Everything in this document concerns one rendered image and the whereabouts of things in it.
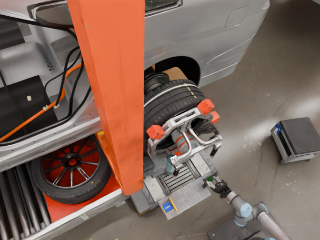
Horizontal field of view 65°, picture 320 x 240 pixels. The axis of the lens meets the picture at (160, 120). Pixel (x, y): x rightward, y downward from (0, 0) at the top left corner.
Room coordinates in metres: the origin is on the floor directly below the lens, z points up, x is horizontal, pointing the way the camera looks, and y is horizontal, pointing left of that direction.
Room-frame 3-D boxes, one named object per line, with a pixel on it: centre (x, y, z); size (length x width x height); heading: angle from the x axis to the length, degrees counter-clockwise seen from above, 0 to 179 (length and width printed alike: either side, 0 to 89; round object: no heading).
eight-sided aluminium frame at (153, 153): (0.92, -0.17, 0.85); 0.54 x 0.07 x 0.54; 125
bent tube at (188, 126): (0.88, -0.32, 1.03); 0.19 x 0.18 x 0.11; 35
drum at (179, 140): (0.87, -0.21, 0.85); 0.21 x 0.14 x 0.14; 35
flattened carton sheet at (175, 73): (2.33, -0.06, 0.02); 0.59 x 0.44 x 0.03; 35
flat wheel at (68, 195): (0.74, 0.72, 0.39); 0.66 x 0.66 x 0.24
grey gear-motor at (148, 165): (0.93, 0.18, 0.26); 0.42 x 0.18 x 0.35; 35
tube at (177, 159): (0.77, -0.16, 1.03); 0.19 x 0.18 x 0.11; 35
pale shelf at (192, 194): (0.55, -0.29, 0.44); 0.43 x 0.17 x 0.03; 125
